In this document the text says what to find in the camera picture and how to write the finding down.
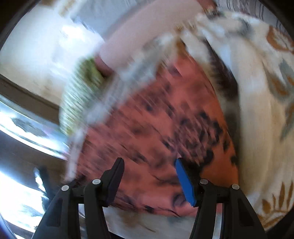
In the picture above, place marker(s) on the pink bolster cushion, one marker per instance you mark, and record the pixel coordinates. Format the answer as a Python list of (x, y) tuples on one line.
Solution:
[(143, 26)]

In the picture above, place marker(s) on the stained glass door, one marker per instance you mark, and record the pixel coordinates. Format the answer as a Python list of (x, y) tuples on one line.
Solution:
[(30, 135)]

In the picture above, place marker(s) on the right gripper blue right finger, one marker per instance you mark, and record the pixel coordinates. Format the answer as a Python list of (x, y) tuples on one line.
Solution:
[(201, 194)]

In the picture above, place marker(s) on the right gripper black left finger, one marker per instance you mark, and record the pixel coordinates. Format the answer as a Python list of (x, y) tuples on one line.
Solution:
[(99, 194)]

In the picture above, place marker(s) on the green checkered pillow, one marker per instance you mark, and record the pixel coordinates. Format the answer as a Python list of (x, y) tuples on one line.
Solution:
[(84, 84)]

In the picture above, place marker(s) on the striped floral pillow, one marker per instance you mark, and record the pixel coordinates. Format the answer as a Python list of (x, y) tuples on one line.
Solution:
[(253, 8)]

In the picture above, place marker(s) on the leaf print fleece blanket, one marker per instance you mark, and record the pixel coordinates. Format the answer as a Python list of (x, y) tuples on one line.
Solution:
[(250, 66)]

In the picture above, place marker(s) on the salmon black floral garment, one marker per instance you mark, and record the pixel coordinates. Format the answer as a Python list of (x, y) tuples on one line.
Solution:
[(176, 115)]

